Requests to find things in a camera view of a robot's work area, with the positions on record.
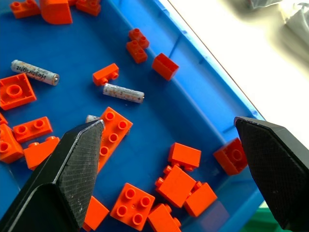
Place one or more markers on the orange toy brick plate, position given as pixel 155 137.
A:
pixel 116 131

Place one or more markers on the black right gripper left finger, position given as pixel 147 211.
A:
pixel 60 183

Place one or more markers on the white Heybright AAA battery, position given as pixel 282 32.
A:
pixel 33 71

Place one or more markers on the orange plain block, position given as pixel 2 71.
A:
pixel 96 212
pixel 165 66

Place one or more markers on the blue plastic bin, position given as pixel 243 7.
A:
pixel 154 120

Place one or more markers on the orange curved block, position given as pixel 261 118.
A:
pixel 56 12

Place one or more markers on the orange 2x2 brick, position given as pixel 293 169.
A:
pixel 15 93

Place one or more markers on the white grey crumpled bag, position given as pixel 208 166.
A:
pixel 298 19

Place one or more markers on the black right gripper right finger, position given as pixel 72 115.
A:
pixel 277 169

